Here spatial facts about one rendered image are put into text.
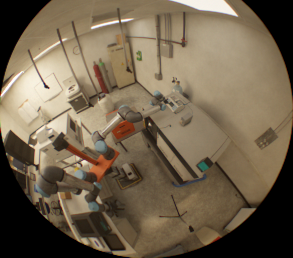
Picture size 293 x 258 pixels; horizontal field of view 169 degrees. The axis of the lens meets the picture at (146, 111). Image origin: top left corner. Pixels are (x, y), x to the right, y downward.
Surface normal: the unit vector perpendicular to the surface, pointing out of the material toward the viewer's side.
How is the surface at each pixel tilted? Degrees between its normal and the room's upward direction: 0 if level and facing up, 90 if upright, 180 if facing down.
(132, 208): 0
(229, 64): 90
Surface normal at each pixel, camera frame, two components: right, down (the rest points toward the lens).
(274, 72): -0.86, 0.42
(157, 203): -0.07, -0.66
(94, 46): 0.50, 0.62
